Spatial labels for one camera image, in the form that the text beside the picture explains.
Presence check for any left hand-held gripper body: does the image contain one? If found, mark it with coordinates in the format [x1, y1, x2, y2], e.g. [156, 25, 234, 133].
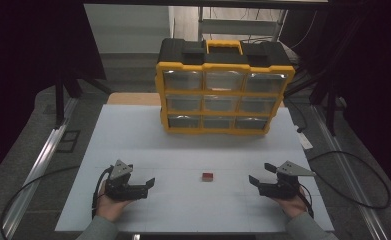
[104, 159, 150, 202]

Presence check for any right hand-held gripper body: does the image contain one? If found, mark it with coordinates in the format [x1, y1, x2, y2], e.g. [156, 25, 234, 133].
[258, 160, 317, 201]

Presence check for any person's left hand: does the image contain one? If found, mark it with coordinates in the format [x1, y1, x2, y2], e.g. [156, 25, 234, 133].
[95, 192, 135, 223]

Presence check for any person's right hand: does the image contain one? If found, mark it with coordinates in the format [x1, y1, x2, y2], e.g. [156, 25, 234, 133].
[272, 188, 309, 220]

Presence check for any white paper tag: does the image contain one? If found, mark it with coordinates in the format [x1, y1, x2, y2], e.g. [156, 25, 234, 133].
[295, 125, 314, 151]

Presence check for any wooden table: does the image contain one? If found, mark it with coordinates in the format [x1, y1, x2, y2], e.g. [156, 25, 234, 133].
[106, 92, 163, 107]

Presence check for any dark floor socket plate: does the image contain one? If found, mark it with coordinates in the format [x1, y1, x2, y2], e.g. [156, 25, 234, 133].
[55, 129, 82, 154]

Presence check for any black metal stand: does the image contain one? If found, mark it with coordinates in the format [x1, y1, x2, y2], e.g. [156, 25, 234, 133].
[53, 64, 113, 128]
[282, 33, 349, 137]

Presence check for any yellow black drawer organizer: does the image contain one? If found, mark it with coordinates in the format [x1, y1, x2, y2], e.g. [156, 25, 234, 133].
[154, 37, 296, 136]

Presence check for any dark curtain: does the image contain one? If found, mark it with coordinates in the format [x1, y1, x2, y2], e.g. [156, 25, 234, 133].
[0, 0, 108, 188]
[281, 0, 391, 203]

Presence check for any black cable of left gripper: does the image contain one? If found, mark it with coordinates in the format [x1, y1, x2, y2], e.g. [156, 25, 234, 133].
[90, 165, 114, 220]

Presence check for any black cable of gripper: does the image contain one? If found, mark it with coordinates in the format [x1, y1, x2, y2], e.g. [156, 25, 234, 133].
[90, 165, 114, 220]
[297, 182, 315, 220]

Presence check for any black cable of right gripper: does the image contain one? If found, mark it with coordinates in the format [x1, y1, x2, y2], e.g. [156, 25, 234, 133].
[297, 182, 315, 220]

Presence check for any thin black cable with plug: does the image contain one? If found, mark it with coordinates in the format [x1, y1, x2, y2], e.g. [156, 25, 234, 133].
[283, 97, 310, 134]

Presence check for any aluminium floor rail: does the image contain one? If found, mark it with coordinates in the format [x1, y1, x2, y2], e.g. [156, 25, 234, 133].
[310, 104, 389, 240]
[0, 97, 80, 240]

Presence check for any looped black floor cable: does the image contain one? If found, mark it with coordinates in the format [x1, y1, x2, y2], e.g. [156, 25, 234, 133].
[307, 150, 391, 211]

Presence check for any long black floor cable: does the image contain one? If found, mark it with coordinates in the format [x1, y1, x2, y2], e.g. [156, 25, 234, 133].
[0, 165, 81, 240]

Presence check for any grey metal shelf frame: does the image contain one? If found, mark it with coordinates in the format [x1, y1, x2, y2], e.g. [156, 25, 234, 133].
[197, 5, 289, 43]

